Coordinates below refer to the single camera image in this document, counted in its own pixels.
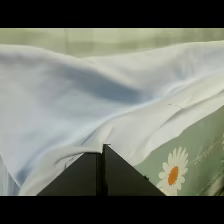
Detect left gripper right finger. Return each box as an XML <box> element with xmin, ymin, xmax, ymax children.
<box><xmin>102</xmin><ymin>143</ymin><xmax>166</xmax><ymax>197</ymax></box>

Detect light blue shirt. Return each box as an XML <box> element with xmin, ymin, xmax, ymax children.
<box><xmin>0</xmin><ymin>40</ymin><xmax>224</xmax><ymax>197</ymax></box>

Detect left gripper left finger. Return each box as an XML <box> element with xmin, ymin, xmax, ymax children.
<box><xmin>37</xmin><ymin>151</ymin><xmax>103</xmax><ymax>197</ymax></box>

